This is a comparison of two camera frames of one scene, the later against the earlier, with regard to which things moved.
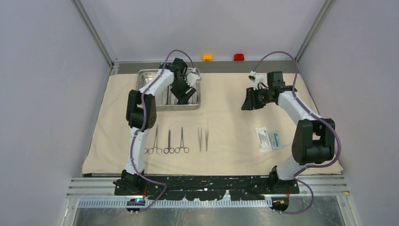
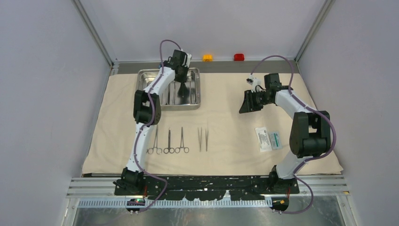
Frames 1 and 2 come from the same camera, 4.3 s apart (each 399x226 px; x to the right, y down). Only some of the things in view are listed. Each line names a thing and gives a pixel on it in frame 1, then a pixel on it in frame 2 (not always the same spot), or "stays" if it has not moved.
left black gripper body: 179,88 → 182,77
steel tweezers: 206,139 stays
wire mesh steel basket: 170,103 stays
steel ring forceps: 186,149 stays
